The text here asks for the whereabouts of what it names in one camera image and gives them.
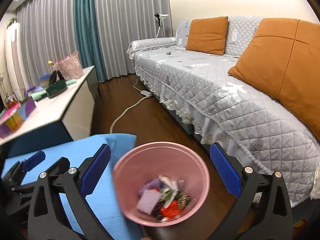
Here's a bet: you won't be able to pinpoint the white tissue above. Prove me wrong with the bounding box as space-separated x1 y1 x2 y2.
158 175 178 191

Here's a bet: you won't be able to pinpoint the purple foam fruit net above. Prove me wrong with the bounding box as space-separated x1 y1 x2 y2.
136 178 162 215

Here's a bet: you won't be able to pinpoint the red plastic bag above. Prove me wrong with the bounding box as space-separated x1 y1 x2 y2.
160 200 181 218

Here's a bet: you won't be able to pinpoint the green snack packet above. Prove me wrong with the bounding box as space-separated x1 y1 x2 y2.
159 187 178 208

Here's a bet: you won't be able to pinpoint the pink plastic trash bin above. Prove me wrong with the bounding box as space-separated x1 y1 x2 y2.
113 141 210 227

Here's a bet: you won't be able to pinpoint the colourful gift box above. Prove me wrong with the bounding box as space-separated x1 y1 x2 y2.
1 97 36 138

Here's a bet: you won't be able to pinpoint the white coffee table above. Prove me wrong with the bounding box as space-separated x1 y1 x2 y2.
1 66 98 152

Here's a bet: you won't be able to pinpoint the blue table cloth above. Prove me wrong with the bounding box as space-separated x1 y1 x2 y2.
1 134 142 239

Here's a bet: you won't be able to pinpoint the mint green roll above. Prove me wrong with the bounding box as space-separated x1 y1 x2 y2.
30 79 76 101

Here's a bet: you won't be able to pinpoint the dark green round container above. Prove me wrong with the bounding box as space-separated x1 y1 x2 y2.
46 70 67 99

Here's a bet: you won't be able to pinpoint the stacked plastic bowls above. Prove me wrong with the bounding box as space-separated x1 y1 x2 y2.
39 74 51 89

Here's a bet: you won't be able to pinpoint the grey quilted sofa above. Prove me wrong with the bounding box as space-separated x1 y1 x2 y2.
127 16 319 206

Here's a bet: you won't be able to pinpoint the pink quilted basket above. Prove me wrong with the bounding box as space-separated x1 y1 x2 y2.
53 51 83 81

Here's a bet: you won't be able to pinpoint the white standing air conditioner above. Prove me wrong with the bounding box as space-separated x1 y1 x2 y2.
5 22 27 101

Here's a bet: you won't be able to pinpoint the near orange cushion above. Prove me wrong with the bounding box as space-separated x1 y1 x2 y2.
228 18 319 138

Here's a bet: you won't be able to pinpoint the orange cushion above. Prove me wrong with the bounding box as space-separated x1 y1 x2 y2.
228 18 319 138
185 16 228 55

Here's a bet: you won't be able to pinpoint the far orange cushion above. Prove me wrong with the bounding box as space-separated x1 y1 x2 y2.
185 16 228 55

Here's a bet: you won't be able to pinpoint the teal curtain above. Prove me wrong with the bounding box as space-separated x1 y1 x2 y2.
73 0 107 82

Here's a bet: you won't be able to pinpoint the grey curtain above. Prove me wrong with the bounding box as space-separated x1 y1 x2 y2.
17 0 170 84

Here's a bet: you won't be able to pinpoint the white power strip cable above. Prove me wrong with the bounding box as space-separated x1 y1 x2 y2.
109 78 153 134

